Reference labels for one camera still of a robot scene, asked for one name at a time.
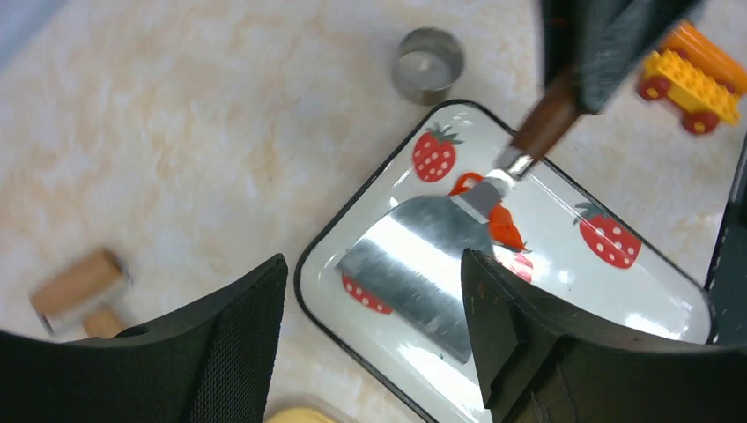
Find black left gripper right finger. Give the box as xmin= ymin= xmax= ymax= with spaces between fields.
xmin=461 ymin=249 xmax=746 ymax=422

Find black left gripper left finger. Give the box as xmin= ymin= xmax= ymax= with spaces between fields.
xmin=1 ymin=254 xmax=288 ymax=422

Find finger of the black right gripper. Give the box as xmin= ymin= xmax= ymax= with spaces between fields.
xmin=539 ymin=0 xmax=705 ymax=115

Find yellow plastic tray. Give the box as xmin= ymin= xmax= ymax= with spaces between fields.
xmin=264 ymin=407 xmax=337 ymax=423

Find orange dough scrap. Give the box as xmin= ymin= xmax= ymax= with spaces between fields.
xmin=448 ymin=172 xmax=528 ymax=252

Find wooden pastry roller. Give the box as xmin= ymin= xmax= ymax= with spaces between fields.
xmin=29 ymin=249 xmax=133 ymax=338

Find steel scraper wooden handle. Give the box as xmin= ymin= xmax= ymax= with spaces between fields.
xmin=337 ymin=66 xmax=582 ymax=363

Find round steel cutter ring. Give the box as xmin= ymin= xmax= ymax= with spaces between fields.
xmin=390 ymin=26 xmax=466 ymax=107

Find yellow red toy block car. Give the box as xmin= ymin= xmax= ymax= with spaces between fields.
xmin=638 ymin=49 xmax=741 ymax=136

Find white strawberry enamel tray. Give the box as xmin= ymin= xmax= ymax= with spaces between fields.
xmin=294 ymin=100 xmax=712 ymax=422

